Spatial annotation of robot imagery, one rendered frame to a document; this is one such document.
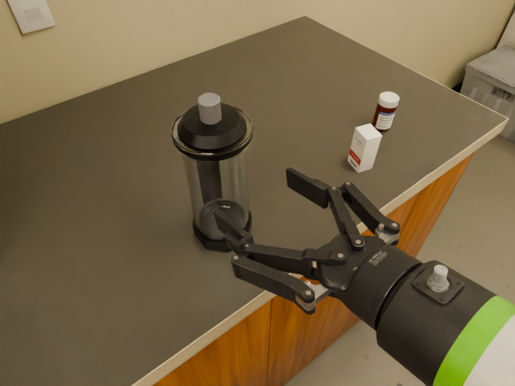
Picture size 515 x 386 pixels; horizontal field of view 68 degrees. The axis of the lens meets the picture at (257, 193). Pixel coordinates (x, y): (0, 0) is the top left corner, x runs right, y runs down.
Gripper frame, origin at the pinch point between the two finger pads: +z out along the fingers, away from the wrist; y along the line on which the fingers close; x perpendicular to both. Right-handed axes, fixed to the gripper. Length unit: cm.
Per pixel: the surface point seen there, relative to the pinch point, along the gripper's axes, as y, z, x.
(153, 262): 12.4, 16.8, 14.6
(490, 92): -205, 61, 77
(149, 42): -19, 71, -4
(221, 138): 0.6, 6.4, -7.3
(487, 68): -209, 67, 65
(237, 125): -2.2, 6.7, -7.7
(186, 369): 16.1, 8.2, 32.3
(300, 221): -12.2, 8.2, 16.5
